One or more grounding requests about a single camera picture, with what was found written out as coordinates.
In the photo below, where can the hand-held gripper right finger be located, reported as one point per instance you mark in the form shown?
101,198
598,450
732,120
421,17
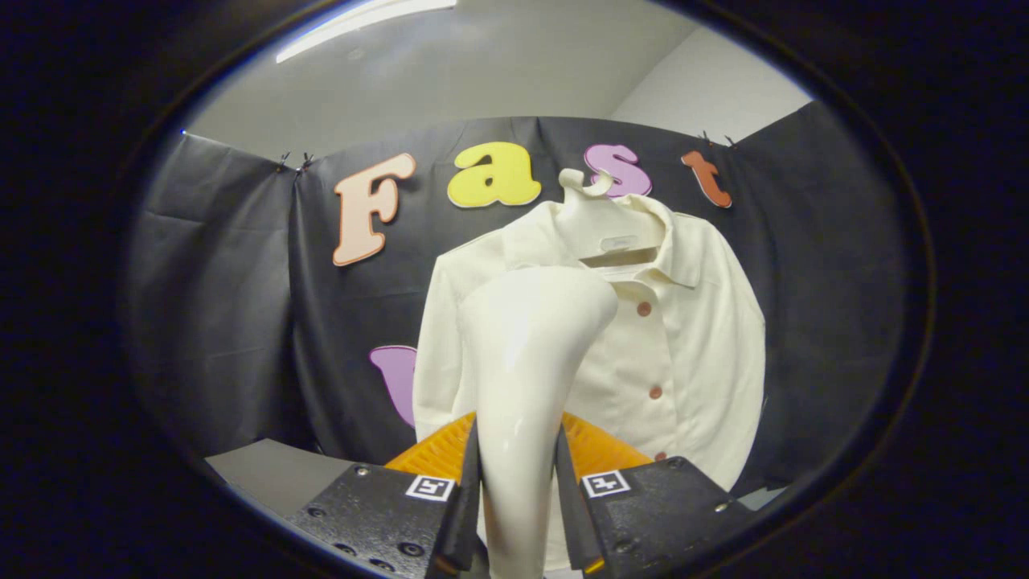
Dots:
651,507

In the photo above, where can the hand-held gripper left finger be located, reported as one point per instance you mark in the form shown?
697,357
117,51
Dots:
386,507

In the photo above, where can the cream button-up shirt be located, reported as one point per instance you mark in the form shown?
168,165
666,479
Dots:
691,338

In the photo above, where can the white garment steamer head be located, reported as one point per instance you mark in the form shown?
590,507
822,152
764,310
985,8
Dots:
522,362

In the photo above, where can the white clothes hanger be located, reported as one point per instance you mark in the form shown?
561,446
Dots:
595,229

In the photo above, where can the grey drawer cabinet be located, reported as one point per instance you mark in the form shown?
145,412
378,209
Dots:
273,474

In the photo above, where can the black backdrop cloth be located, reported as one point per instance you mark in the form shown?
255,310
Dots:
225,281

